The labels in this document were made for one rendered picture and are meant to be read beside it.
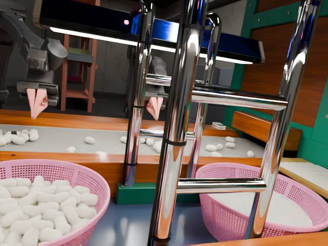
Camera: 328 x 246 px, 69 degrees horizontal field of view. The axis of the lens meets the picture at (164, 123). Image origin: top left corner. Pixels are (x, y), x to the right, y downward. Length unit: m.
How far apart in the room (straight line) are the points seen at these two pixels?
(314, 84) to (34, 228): 0.81
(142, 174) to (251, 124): 0.52
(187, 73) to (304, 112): 0.67
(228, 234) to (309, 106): 0.54
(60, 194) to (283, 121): 0.38
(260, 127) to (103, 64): 7.14
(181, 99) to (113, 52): 7.63
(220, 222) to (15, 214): 0.34
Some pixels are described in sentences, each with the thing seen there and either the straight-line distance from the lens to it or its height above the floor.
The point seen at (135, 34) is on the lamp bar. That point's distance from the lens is 0.63.
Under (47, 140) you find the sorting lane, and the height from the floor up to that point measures 0.74.
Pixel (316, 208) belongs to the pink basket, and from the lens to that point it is 0.61.
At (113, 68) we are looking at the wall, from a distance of 7.88.
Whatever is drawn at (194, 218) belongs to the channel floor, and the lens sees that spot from 0.57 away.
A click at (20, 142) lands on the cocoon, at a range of 0.73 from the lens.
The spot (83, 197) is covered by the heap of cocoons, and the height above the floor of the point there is 0.74.
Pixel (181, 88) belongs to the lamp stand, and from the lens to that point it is 0.27.
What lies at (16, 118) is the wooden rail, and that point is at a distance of 0.94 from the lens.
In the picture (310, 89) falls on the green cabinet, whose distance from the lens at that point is 0.90.
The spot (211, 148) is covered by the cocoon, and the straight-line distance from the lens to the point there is 0.82.
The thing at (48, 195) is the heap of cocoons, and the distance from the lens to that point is 0.48.
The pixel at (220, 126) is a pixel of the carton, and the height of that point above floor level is 0.78.
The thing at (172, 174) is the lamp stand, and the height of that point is 0.86.
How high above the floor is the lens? 0.98
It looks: 12 degrees down
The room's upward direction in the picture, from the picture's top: 8 degrees clockwise
